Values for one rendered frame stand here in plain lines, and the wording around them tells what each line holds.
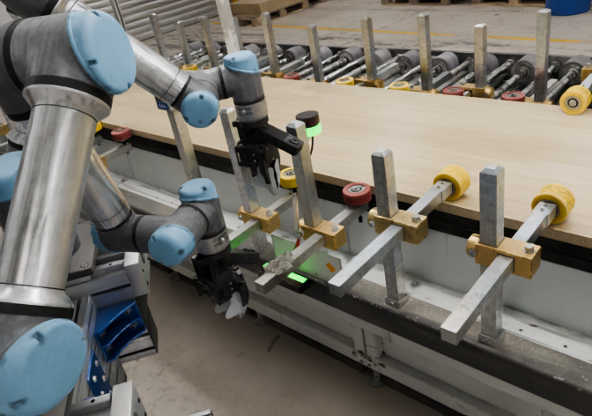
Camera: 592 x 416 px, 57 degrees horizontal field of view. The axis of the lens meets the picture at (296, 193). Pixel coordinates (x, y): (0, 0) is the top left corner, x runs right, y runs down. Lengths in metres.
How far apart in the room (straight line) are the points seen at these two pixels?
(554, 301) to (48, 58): 1.21
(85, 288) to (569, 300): 1.13
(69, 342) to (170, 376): 1.72
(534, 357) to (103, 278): 0.96
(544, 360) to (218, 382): 1.40
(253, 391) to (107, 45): 1.69
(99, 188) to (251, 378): 1.44
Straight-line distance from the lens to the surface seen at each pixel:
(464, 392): 1.95
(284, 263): 1.34
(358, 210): 1.54
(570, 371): 1.31
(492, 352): 1.33
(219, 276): 1.20
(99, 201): 1.04
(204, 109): 1.11
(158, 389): 2.42
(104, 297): 1.34
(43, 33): 0.83
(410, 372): 2.00
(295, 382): 2.25
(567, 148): 1.72
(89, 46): 0.78
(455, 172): 1.42
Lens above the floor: 1.65
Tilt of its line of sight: 28 degrees down
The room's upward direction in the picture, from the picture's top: 11 degrees counter-clockwise
